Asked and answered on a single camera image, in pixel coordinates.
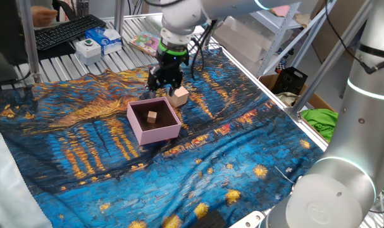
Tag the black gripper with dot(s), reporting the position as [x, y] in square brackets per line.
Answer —
[171, 71]

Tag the large wooden block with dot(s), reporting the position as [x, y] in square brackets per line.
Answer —
[180, 98]

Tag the small wooden cube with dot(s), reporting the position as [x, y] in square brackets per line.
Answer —
[152, 117]

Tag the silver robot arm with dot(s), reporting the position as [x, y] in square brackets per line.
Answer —
[362, 126]

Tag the pink gift box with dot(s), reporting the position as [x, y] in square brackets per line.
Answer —
[153, 136]

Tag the white box with green button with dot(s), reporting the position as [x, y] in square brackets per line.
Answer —
[89, 54]

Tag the open cardboard box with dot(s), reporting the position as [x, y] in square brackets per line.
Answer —
[267, 80]

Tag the person's hand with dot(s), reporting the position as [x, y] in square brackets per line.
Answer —
[43, 16]

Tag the colourful children's book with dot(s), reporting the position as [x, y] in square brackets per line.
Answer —
[144, 42]

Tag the blue tissue pack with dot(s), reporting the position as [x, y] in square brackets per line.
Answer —
[101, 39]

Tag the white foam board stack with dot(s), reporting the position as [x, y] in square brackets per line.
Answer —
[242, 41]

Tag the black keyboard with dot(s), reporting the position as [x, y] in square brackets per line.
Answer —
[65, 31]

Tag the white metal shelf rack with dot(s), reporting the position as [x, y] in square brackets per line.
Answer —
[275, 47]

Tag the black white checkerboard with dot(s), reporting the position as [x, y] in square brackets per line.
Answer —
[281, 66]

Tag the starry night print cloth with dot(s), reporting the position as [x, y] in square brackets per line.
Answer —
[84, 177]

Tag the beige cloth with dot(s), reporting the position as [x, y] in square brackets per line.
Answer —
[288, 98]

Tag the black plastic crate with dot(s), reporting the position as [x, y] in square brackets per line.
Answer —
[289, 80]

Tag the pink paper pad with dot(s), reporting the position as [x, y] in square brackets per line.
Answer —
[279, 10]

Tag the white zip tie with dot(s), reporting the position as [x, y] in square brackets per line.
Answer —
[288, 170]

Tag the black computer monitor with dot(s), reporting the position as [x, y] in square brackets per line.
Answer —
[5, 31]

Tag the large brown cardboard carton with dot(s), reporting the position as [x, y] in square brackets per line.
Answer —
[334, 41]

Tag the translucent white plastic sheet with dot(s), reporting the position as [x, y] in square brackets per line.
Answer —
[8, 196]

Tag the aluminium frame post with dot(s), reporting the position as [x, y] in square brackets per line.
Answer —
[119, 16]
[29, 41]

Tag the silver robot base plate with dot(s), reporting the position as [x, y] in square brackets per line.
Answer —
[248, 220]

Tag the aluminium frame strut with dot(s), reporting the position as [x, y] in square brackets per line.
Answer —
[324, 69]

